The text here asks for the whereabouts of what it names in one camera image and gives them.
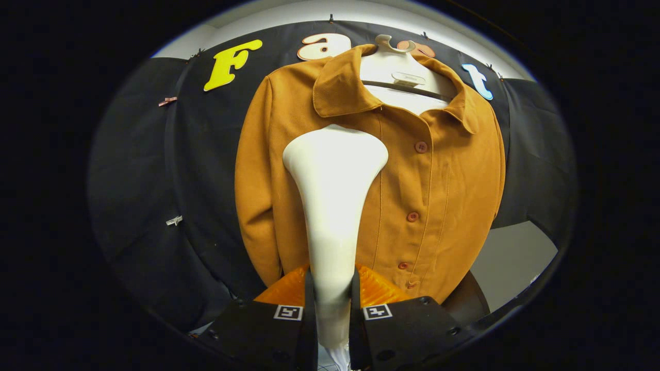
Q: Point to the white clip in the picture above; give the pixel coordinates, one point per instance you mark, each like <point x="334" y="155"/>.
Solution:
<point x="174" y="220"/>

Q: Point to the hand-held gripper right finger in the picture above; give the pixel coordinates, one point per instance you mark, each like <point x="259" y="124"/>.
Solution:
<point x="407" y="335"/>

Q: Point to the grey cabinet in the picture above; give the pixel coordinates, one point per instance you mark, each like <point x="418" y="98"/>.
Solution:
<point x="510" y="263"/>

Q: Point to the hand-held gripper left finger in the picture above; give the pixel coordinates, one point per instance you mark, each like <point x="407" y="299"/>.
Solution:
<point x="263" y="335"/>

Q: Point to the white mannequin torso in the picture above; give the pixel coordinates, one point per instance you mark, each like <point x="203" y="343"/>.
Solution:
<point x="392" y="64"/>

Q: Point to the orange button-up shirt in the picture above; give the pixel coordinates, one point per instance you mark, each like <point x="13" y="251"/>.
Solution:
<point x="438" y="196"/>

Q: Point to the pink clip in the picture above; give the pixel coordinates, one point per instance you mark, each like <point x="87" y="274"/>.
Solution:
<point x="167" y="101"/>

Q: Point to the black backdrop cloth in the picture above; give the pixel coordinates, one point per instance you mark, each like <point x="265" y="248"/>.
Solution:
<point x="154" y="180"/>

